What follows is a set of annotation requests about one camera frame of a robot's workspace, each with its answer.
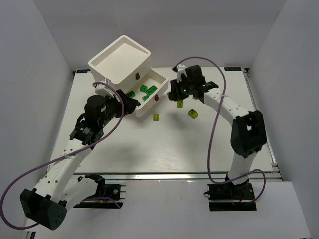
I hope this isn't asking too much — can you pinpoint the yellow-green and green lego stack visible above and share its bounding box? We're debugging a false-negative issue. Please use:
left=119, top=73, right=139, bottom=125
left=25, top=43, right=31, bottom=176
left=177, top=100, right=183, bottom=108

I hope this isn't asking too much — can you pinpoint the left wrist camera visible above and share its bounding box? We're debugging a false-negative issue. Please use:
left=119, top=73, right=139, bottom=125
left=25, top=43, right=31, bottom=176
left=93, top=80, right=115, bottom=97

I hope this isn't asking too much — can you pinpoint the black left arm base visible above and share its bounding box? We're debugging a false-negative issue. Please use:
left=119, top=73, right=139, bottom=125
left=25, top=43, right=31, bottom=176
left=73, top=173, right=126, bottom=209

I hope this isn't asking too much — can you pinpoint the aluminium table rail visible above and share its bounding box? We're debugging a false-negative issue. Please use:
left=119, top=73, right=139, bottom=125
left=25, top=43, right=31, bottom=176
left=71, top=171, right=282, bottom=181

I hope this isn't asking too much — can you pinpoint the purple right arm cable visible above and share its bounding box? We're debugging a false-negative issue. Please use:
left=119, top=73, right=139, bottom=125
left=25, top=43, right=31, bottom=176
left=172, top=56, right=266, bottom=205

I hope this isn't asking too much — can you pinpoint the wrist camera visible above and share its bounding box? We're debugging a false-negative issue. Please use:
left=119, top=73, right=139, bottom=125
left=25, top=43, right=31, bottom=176
left=172, top=64, right=187, bottom=83
left=93, top=80, right=115, bottom=97

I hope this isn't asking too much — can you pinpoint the blue label sticker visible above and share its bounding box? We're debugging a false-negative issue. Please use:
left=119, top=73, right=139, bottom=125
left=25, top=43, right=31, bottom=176
left=224, top=67, right=242, bottom=71
left=76, top=69, right=91, bottom=74

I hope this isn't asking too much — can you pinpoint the white three-drawer cabinet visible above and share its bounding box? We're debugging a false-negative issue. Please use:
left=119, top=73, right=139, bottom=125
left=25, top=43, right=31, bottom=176
left=88, top=35, right=169, bottom=117

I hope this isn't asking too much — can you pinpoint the yellow-green small lego brick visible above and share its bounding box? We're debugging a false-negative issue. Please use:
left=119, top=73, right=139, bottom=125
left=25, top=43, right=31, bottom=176
left=153, top=114, right=160, bottom=121

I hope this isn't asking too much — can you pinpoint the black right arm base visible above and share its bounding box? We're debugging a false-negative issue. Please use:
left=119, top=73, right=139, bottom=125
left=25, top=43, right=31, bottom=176
left=203, top=183, right=257, bottom=212

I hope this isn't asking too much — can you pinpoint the blue label sticker left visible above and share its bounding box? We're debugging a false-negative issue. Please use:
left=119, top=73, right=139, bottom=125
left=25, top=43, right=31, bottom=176
left=76, top=69, right=91, bottom=74

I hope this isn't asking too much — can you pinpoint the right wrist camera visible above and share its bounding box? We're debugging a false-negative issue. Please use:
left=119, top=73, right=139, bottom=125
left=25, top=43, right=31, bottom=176
left=172, top=64, right=187, bottom=83

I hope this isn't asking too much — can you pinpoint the blue label sticker right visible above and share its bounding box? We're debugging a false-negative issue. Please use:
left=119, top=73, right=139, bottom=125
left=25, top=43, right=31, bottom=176
left=224, top=67, right=242, bottom=71

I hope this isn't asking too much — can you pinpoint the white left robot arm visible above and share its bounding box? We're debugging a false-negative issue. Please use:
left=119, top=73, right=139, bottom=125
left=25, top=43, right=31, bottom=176
left=20, top=90, right=139, bottom=230

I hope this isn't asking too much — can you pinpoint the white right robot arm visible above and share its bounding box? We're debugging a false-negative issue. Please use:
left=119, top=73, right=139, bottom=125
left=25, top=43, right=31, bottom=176
left=168, top=64, right=267, bottom=186

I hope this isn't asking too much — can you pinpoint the yellow on green lego plate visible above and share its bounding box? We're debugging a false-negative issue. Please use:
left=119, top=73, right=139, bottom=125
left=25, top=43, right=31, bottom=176
left=146, top=85, right=157, bottom=95

